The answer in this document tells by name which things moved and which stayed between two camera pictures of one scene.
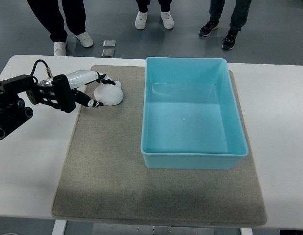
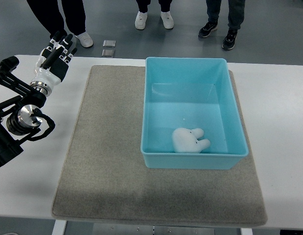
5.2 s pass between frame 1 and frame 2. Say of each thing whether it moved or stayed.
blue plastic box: stayed
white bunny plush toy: moved
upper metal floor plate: stayed
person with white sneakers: stayed
